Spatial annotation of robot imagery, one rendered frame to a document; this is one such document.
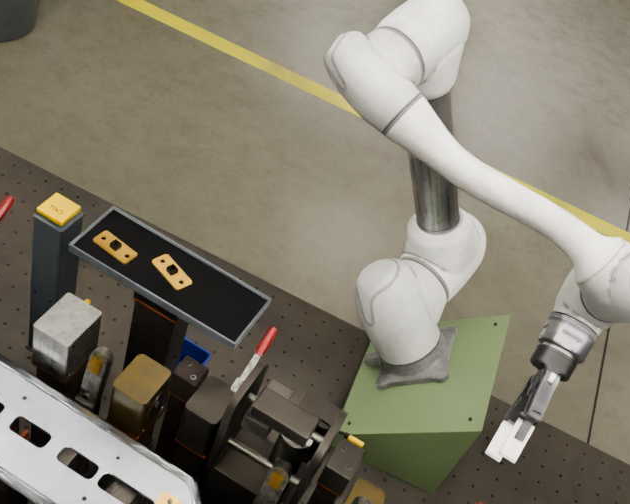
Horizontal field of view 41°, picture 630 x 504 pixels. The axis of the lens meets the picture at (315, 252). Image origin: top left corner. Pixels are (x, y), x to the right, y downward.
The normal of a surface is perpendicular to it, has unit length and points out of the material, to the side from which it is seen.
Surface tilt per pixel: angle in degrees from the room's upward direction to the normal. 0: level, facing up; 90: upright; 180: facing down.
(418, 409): 42
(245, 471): 0
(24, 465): 0
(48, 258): 90
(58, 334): 0
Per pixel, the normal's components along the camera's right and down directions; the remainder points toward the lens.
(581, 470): 0.26, -0.66
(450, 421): -0.41, -0.77
